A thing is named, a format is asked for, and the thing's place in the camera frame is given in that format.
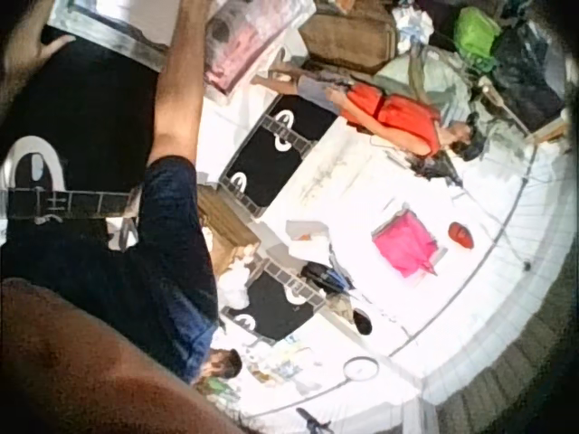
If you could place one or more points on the white crumpled bag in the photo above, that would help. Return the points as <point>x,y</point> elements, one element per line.
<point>412,25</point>

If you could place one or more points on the red oval object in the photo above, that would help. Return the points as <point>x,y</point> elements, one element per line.
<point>460,235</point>

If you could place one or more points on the white plastic bag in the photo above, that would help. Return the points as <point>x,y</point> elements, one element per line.
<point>233,287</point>

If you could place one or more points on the pink cloth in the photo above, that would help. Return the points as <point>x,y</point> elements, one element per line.
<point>407,244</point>

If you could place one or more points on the green bag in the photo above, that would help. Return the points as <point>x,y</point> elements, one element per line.
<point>475,31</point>

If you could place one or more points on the pale green cloth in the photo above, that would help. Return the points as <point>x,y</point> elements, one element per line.
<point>434,81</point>

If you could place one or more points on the pink and white packet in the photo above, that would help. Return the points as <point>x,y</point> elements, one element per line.
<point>244,45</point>

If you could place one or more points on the heap of papers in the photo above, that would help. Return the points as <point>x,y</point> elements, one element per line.
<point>280,364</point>

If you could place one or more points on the blue and black bag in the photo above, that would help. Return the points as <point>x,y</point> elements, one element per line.
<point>325,276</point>

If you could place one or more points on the black printed t-shirt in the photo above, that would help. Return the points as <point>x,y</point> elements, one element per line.
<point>90,126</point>
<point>276,158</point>
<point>276,312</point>

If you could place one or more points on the brown carton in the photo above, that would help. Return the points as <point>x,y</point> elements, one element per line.
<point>348,43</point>

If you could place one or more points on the grey metal frame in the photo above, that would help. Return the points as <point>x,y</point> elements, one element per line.
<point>113,36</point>

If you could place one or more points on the person's left hand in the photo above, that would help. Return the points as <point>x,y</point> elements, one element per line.
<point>22,59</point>

